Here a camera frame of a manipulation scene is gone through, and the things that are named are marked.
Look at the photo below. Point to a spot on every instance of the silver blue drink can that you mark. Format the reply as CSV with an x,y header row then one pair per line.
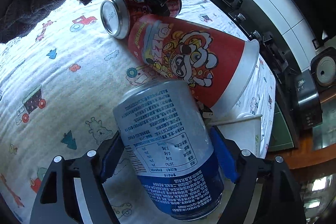
x,y
170,148

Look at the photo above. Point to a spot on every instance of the black rice cooker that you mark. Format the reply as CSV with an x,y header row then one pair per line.
x,y
309,85

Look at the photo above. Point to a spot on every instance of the red cartoon paper cup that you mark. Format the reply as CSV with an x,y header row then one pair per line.
x,y
216,66

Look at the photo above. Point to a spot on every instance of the black gas stove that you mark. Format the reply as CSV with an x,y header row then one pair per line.
x,y
255,24

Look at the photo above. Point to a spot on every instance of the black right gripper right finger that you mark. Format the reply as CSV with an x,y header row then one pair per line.
x,y
280,200

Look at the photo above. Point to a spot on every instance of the green cabinet drawer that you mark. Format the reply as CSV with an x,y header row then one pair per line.
x,y
280,138

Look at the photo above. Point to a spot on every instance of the white cup with lid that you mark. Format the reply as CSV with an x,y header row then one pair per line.
x,y
244,130

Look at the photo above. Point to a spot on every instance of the red cola can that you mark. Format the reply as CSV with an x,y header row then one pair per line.
x,y
119,16

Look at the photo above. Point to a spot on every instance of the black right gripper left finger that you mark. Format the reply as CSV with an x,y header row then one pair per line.
x,y
56,200

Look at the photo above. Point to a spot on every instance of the white cartoon print tablecloth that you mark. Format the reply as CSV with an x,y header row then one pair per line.
x,y
59,85

